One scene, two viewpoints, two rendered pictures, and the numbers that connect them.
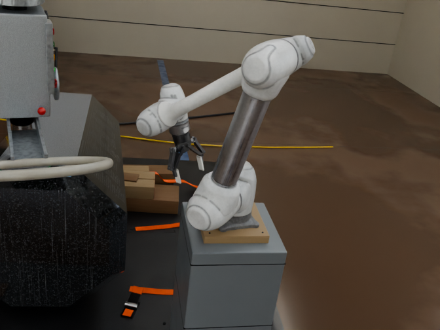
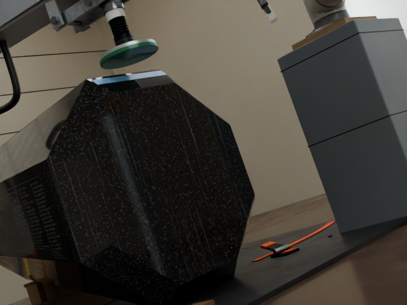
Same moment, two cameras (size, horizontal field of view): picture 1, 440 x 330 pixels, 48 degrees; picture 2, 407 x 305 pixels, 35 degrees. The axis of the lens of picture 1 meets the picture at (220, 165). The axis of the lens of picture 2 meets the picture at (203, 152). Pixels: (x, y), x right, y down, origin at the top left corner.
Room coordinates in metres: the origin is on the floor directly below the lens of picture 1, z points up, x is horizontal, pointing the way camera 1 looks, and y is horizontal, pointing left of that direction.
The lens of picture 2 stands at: (-0.04, 2.05, 0.30)
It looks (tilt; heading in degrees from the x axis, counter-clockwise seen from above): 5 degrees up; 326
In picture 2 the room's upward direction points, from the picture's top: 19 degrees counter-clockwise
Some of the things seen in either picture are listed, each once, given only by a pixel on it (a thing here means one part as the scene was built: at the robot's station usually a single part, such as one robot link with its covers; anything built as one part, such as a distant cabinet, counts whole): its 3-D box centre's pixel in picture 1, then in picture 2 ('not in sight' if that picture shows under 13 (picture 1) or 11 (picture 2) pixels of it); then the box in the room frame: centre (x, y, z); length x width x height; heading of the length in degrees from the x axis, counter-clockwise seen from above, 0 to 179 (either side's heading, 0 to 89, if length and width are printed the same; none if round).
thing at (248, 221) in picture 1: (231, 210); (328, 26); (1.87, -0.08, 0.86); 0.22 x 0.18 x 0.06; 24
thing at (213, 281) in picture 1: (220, 295); (370, 124); (1.86, -0.08, 0.40); 0.50 x 0.50 x 0.80; 13
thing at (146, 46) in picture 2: not in sight; (128, 53); (1.96, 0.87, 0.92); 0.22 x 0.22 x 0.04
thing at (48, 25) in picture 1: (49, 57); not in sight; (1.94, 0.73, 1.42); 0.08 x 0.03 x 0.28; 26
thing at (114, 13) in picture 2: not in sight; (115, 15); (1.96, 0.87, 1.07); 0.07 x 0.07 x 0.04
